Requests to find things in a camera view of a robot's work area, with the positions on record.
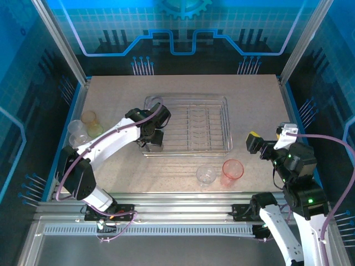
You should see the red plastic cup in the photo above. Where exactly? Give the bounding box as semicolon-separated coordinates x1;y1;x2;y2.
221;158;245;187

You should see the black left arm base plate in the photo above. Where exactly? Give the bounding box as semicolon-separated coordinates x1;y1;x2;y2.
84;203;136;222

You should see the aluminium mounting rail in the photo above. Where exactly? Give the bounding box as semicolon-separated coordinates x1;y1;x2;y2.
34;192;336;224

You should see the grey metal shelf plate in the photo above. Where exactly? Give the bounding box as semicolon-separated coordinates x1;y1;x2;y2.
16;234;292;266

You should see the aluminium frame post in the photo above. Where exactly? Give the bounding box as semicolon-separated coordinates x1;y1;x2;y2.
279;0;335;84
31;0;89;85

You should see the frosted white plastic cup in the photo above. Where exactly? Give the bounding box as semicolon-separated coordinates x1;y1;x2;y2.
67;119;84;136

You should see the purple cable loop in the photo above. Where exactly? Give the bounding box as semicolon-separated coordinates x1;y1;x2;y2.
95;209;139;244

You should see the chrome wire dish rack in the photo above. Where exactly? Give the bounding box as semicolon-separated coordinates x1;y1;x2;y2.
141;94;234;158

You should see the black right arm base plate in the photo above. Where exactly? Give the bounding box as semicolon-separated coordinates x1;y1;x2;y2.
232;203;261;222

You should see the orange plastic cup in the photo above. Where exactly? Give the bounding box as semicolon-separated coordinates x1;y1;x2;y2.
80;110;98;128

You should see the slotted grey cable duct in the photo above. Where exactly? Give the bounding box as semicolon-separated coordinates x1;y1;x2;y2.
43;223;256;238

